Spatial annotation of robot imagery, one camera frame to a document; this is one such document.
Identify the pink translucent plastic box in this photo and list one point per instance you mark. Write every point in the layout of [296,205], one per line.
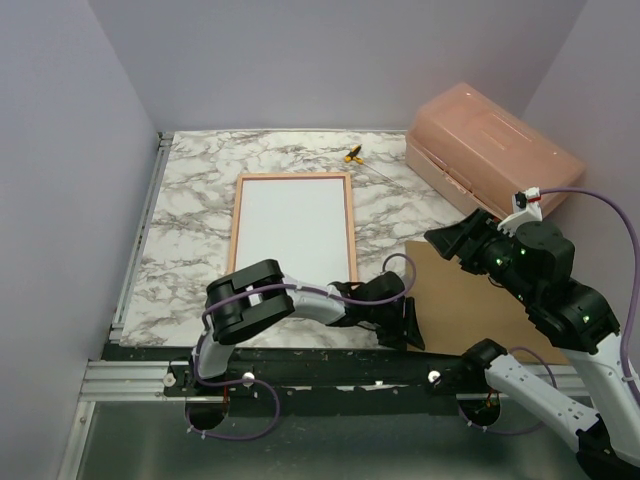
[476,154]

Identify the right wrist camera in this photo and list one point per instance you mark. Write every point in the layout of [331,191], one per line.
[526,208]

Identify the brown frame backing board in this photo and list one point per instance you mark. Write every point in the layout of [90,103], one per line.
[455,309]

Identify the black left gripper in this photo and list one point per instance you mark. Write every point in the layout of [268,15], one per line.
[403,329]

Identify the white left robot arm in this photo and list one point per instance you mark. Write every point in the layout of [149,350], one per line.
[245,303]

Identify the landscape photo print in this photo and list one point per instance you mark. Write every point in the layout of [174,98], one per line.
[292,225]

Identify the pink wooden picture frame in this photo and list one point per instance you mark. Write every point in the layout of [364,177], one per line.
[235,225]

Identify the yellow black T-handle hex key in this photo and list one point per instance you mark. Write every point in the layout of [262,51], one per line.
[372,167]

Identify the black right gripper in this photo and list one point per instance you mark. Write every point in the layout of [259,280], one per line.
[454,238]

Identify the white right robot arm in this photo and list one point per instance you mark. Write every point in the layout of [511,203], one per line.
[533,262]

